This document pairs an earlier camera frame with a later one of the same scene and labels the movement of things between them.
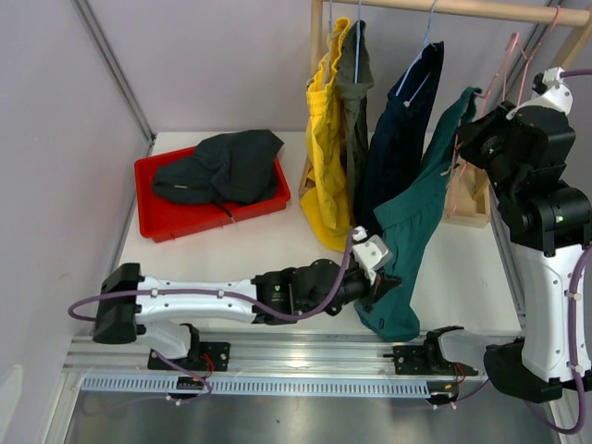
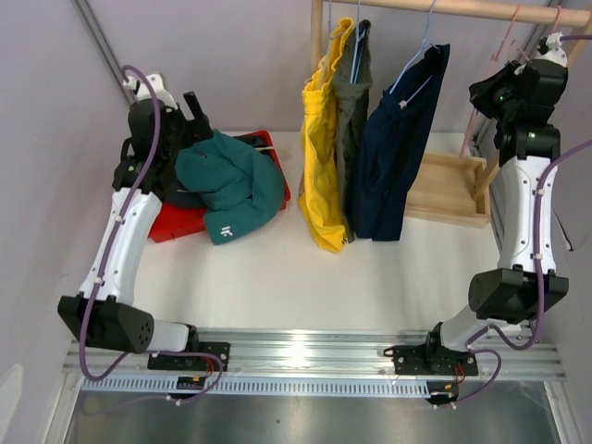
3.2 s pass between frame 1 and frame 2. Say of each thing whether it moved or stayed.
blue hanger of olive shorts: stayed
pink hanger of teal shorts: moved
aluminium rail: stayed
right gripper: moved
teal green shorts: moved
